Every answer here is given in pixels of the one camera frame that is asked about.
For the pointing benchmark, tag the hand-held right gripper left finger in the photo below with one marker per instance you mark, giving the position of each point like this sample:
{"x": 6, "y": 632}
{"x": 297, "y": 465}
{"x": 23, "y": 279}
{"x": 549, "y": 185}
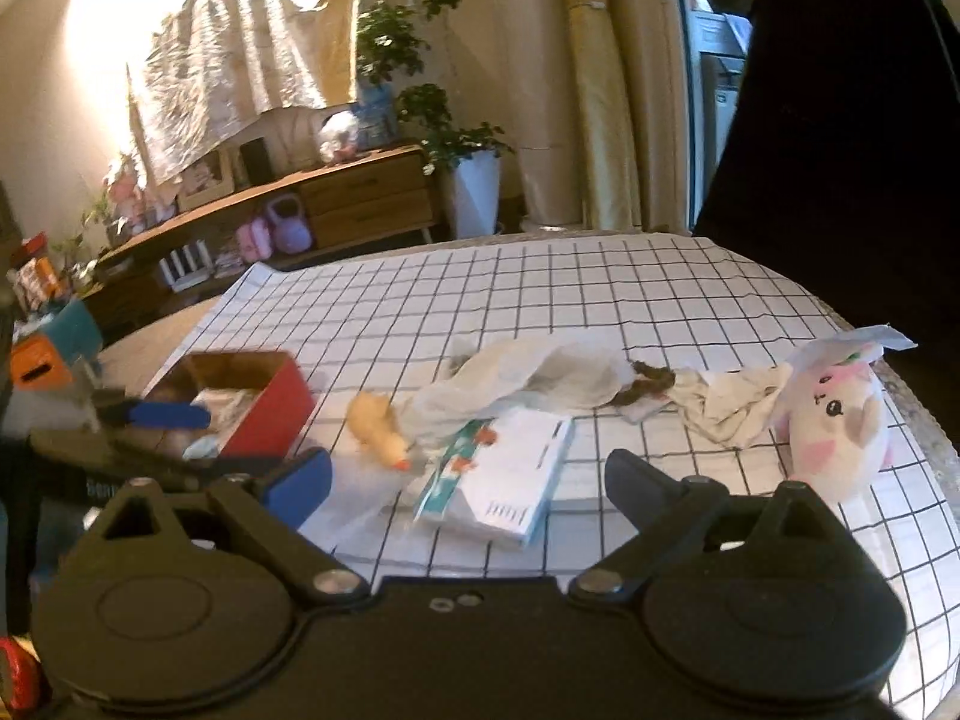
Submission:
{"x": 301, "y": 481}

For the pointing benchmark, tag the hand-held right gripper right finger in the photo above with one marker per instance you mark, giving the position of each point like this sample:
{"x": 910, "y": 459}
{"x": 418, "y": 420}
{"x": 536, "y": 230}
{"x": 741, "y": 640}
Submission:
{"x": 637, "y": 487}

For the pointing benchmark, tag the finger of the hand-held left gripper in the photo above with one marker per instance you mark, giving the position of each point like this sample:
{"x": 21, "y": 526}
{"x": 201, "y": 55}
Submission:
{"x": 135, "y": 459}
{"x": 174, "y": 415}

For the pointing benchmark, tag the red cardboard box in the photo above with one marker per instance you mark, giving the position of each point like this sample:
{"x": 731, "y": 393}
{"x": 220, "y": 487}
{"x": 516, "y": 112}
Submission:
{"x": 262, "y": 412}

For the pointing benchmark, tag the white pink plush toy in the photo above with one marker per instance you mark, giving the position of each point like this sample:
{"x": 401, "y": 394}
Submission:
{"x": 832, "y": 427}

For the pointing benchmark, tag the yellow duck plush toy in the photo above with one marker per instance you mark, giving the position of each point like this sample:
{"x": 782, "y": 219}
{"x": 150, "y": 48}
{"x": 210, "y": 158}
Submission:
{"x": 379, "y": 431}

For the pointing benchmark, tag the small brown fuzzy toy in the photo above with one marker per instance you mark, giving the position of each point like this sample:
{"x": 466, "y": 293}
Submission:
{"x": 645, "y": 382}

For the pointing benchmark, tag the orange box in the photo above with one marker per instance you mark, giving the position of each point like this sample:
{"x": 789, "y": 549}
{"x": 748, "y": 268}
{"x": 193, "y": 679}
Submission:
{"x": 37, "y": 369}

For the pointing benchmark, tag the cream crumpled cloth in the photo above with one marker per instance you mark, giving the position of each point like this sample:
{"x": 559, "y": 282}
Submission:
{"x": 731, "y": 401}

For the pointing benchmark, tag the white teal paper packet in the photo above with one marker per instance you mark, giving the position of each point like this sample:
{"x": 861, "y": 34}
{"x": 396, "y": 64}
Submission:
{"x": 510, "y": 480}

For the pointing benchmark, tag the light blue box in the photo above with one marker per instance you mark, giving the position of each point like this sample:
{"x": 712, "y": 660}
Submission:
{"x": 75, "y": 330}

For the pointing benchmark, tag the white rack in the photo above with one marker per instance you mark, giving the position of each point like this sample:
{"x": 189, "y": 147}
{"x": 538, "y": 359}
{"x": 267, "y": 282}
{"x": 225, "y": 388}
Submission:
{"x": 184, "y": 268}

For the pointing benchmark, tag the white crumpled cloth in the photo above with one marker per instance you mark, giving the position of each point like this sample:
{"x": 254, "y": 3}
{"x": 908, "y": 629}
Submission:
{"x": 525, "y": 375}

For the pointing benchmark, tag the pink toy case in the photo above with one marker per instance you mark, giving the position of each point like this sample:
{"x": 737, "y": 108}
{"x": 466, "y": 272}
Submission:
{"x": 253, "y": 241}

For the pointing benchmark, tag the red round object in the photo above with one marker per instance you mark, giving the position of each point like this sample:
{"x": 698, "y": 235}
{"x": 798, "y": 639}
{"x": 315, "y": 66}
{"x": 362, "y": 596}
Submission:
{"x": 16, "y": 679}

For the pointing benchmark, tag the white black checked tablecloth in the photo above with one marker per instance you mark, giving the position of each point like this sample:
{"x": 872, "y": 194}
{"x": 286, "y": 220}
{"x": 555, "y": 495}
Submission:
{"x": 525, "y": 300}

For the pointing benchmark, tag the pink flower bouquet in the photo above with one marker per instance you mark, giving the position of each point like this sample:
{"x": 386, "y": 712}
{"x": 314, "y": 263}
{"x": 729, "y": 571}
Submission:
{"x": 124, "y": 191}

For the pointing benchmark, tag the black speaker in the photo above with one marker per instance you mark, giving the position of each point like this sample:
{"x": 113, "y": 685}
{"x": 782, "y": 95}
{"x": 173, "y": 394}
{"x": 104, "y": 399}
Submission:
{"x": 256, "y": 159}

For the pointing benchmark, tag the wooden sideboard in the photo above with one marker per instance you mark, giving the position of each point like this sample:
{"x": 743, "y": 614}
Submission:
{"x": 360, "y": 191}

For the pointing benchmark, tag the white doll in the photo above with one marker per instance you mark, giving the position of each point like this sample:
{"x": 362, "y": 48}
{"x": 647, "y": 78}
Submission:
{"x": 337, "y": 133}

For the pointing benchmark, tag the white standing air conditioner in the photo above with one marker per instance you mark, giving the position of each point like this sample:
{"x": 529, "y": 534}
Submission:
{"x": 555, "y": 165}

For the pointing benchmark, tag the green plant in white planter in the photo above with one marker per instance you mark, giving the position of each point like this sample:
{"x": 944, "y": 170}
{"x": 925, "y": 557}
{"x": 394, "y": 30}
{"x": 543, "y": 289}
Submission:
{"x": 476, "y": 191}

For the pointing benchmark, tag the blue printed box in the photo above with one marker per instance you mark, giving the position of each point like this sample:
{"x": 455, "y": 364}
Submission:
{"x": 376, "y": 116}

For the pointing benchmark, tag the cream hanging sheet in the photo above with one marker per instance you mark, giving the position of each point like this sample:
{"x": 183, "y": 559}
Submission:
{"x": 240, "y": 52}

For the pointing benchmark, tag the beige curtain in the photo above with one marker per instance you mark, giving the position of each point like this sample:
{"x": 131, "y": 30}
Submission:
{"x": 652, "y": 90}

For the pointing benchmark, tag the person in black jacket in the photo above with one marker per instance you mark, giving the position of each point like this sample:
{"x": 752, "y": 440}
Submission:
{"x": 847, "y": 127}

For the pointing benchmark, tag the glass window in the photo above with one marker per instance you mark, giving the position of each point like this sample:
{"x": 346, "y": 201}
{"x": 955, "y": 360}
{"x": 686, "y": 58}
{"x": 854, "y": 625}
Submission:
{"x": 712, "y": 52}

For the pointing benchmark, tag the picture frame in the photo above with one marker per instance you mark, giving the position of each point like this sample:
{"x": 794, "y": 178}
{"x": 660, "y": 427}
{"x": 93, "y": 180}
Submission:
{"x": 206, "y": 181}

